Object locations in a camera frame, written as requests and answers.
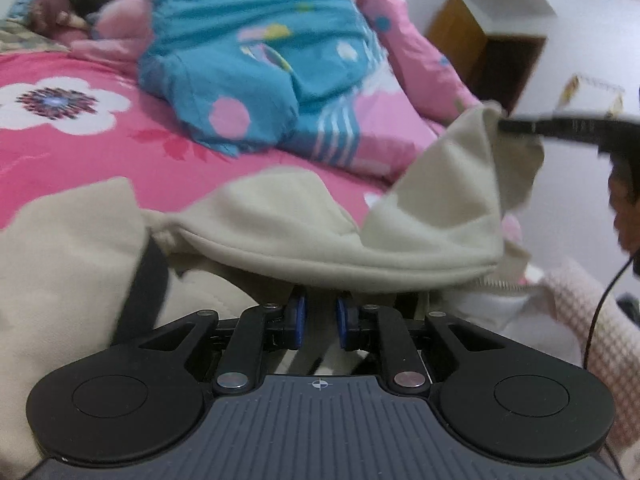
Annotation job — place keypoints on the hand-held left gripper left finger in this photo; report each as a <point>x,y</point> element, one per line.
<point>298,325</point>

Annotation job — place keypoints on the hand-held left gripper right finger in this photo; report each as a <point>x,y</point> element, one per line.
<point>343,325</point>

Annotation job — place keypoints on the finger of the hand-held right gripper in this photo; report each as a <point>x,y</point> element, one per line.
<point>545,127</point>

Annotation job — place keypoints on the cream sweatshirt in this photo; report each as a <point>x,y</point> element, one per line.
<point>280,220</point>

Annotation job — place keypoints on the white cardboard box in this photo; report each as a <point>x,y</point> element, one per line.
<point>595,94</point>

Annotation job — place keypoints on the white zippered cloth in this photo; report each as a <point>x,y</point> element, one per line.
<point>490,310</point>

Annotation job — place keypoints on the blue and pink patterned quilt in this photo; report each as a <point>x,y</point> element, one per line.
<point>240,70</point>

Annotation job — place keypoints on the pink floral bed sheet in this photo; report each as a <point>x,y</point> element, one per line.
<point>75,160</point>

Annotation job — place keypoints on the checked pillow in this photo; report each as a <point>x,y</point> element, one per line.
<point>25,37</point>

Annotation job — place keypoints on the blue cloth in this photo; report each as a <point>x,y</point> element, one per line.
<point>22,5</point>

